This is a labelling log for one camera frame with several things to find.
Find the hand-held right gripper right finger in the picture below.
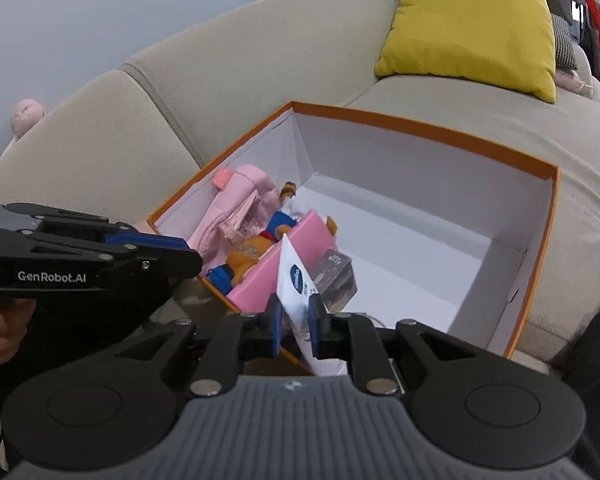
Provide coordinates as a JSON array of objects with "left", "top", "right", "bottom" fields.
[{"left": 306, "top": 295, "right": 481, "bottom": 397}]

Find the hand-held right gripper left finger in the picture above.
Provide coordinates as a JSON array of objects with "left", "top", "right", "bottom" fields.
[{"left": 111, "top": 294, "right": 285, "bottom": 397}]

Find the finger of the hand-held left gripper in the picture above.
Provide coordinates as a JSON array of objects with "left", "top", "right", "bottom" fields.
[
  {"left": 5, "top": 202, "right": 191, "bottom": 253},
  {"left": 27, "top": 237, "right": 203, "bottom": 291}
]

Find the white paper packet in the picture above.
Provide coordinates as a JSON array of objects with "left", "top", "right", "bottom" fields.
[{"left": 275, "top": 234, "right": 351, "bottom": 377}]

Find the pink box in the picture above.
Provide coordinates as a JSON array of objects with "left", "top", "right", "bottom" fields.
[{"left": 228, "top": 210, "right": 341, "bottom": 313}]

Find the dark printed card box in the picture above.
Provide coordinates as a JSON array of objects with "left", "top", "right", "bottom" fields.
[{"left": 310, "top": 249, "right": 358, "bottom": 311}]

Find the plush bear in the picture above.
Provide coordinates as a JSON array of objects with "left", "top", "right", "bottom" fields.
[{"left": 206, "top": 181, "right": 340, "bottom": 295}]

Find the small pink bag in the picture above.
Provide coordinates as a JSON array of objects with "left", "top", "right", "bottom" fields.
[{"left": 187, "top": 164, "right": 281, "bottom": 276}]

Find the orange cardboard box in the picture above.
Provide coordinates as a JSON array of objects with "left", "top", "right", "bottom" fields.
[{"left": 146, "top": 101, "right": 561, "bottom": 377}]

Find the person's left hand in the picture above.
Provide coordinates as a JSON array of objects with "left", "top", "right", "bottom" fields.
[{"left": 0, "top": 299, "right": 36, "bottom": 366}]

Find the person's left leg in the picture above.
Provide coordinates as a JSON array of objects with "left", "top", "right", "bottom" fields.
[{"left": 0, "top": 277, "right": 183, "bottom": 466}]

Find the beige sofa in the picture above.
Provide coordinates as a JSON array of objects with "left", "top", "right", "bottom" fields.
[{"left": 0, "top": 0, "right": 600, "bottom": 366}]

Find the pink plush doll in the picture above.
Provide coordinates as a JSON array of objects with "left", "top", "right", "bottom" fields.
[{"left": 0, "top": 98, "right": 46, "bottom": 158}]

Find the yellow pillow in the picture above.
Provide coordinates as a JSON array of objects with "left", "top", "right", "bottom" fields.
[{"left": 374, "top": 0, "right": 557, "bottom": 104}]

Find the pink cloth toy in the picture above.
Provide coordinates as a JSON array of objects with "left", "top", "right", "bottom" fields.
[{"left": 554, "top": 69, "right": 595, "bottom": 98}]

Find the black and white checkered pillow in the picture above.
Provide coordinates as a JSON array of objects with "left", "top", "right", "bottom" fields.
[{"left": 550, "top": 12, "right": 578, "bottom": 71}]

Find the red and black jacket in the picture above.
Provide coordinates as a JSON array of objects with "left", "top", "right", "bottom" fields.
[{"left": 580, "top": 0, "right": 600, "bottom": 81}]

